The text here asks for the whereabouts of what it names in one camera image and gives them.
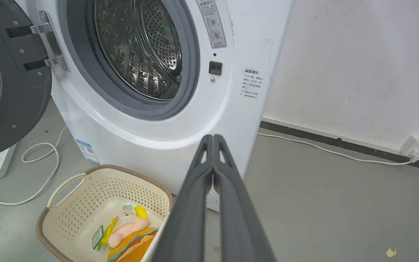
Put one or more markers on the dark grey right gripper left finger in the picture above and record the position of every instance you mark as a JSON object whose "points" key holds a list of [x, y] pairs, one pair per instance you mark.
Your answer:
{"points": [[189, 218]]}

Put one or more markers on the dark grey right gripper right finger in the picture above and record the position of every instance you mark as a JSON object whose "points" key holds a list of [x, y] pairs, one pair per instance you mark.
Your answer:
{"points": [[240, 222]]}

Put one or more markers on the white front-load washing machine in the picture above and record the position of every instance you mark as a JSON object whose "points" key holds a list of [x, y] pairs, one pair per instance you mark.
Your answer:
{"points": [[147, 91]]}

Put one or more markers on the dark grey washing machine door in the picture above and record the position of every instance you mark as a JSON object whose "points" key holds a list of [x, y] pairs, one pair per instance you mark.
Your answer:
{"points": [[6, 72]]}

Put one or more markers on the burger plush doll toy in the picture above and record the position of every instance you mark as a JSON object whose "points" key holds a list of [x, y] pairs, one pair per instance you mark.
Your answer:
{"points": [[131, 233]]}

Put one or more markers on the cream perforated laundry basket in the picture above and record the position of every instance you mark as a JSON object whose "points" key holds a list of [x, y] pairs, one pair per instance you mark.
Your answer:
{"points": [[96, 211]]}

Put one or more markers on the small yellow paper scrap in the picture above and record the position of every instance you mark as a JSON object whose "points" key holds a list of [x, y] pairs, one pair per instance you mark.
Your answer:
{"points": [[391, 252]]}

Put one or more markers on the white wall socket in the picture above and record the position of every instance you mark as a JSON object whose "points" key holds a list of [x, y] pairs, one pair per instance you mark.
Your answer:
{"points": [[416, 145]]}

